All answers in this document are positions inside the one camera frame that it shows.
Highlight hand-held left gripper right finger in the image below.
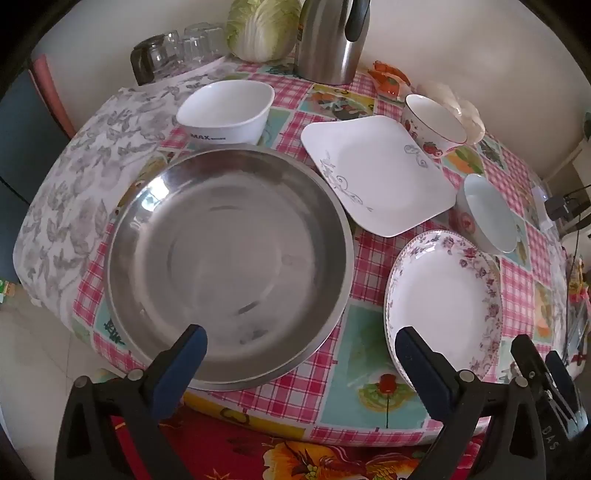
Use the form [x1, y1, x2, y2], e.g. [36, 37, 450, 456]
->
[396, 326, 560, 480]

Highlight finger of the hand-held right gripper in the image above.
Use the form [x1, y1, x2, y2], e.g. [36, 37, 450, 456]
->
[511, 333, 555, 403]
[546, 351, 580, 418]

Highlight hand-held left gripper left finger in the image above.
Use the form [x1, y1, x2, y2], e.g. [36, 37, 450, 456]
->
[54, 324, 208, 480]

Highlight round floral rimmed plate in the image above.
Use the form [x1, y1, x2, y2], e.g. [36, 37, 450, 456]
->
[383, 229, 504, 393]

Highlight large stainless steel basin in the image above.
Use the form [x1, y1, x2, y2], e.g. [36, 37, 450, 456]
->
[105, 147, 355, 393]

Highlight light blue flower bowl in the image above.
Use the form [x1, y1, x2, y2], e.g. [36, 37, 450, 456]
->
[456, 174, 519, 254]

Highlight white square plate grey scrolls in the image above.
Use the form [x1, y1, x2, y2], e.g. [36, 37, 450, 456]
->
[301, 115, 469, 238]

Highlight red rimmed strawberry bowl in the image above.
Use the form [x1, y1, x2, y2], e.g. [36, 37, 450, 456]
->
[401, 93, 468, 158]

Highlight white square bowl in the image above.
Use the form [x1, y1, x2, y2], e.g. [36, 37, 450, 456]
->
[177, 80, 275, 146]

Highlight pink checked picture tablecloth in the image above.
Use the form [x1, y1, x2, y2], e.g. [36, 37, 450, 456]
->
[71, 58, 583, 446]

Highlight colourful small packets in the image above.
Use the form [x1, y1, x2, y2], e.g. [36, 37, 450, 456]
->
[570, 258, 591, 308]

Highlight black power adapter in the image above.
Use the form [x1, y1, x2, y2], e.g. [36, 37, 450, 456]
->
[545, 196, 578, 220]

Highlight grey floral tablecloth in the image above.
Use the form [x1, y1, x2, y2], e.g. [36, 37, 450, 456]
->
[14, 58, 241, 324]

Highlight bag of white buns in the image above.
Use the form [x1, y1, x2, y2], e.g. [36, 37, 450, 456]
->
[418, 80, 485, 145]

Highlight orange snack packet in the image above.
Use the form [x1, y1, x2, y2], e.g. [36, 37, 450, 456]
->
[368, 60, 411, 100]

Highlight pink edged furniture panel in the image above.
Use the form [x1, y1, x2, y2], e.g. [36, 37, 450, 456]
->
[0, 53, 77, 195]

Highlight stainless steel thermos jug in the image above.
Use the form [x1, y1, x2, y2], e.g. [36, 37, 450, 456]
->
[294, 0, 372, 85]

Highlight napa cabbage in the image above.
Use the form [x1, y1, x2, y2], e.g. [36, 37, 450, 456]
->
[225, 0, 303, 62]

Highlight glass pitcher dark handle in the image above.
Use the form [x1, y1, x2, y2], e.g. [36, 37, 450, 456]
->
[130, 36, 181, 86]

